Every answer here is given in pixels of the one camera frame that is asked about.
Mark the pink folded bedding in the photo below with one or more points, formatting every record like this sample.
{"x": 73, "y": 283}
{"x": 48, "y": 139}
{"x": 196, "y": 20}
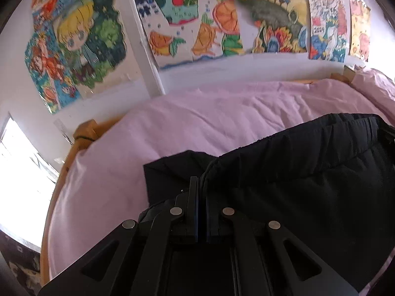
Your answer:
{"x": 376, "y": 83}

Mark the pink bears wall drawing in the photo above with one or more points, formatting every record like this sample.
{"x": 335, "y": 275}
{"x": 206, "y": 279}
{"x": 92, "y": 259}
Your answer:
{"x": 359, "y": 27}

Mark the blond figure wall drawing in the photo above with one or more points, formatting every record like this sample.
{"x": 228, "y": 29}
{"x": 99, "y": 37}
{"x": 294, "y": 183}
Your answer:
{"x": 83, "y": 40}

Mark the girl on blue wall drawing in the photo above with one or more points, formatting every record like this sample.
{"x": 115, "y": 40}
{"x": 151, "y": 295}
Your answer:
{"x": 43, "y": 64}

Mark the orange fruits wall drawing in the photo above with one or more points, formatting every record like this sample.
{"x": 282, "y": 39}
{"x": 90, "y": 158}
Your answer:
{"x": 185, "y": 21}

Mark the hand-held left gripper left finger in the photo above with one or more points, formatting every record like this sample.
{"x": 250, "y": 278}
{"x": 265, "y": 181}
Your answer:
{"x": 194, "y": 222}

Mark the black shorts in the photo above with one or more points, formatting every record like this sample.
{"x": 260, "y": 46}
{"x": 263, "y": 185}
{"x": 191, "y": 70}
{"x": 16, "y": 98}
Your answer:
{"x": 293, "y": 175}

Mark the landscape wall drawing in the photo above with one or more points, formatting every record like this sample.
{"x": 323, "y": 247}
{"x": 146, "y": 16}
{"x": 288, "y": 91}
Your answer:
{"x": 271, "y": 12}

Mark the white wall pipe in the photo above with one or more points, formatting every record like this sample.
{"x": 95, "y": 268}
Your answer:
{"x": 143, "y": 52}

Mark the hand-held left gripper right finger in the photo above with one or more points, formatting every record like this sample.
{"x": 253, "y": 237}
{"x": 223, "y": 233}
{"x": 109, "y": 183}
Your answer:
{"x": 213, "y": 231}

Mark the pink bed blanket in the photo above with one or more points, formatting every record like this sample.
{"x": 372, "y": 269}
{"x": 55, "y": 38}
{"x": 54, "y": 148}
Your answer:
{"x": 200, "y": 120}

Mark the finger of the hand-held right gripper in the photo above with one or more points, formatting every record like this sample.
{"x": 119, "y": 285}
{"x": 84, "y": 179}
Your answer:
{"x": 388, "y": 135}

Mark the dragon wall drawing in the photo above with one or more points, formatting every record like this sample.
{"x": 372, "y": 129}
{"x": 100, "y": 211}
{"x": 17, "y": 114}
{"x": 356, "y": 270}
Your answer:
{"x": 327, "y": 30}

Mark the bright window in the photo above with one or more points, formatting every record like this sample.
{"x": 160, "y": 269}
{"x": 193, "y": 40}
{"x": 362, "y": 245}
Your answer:
{"x": 21, "y": 191}

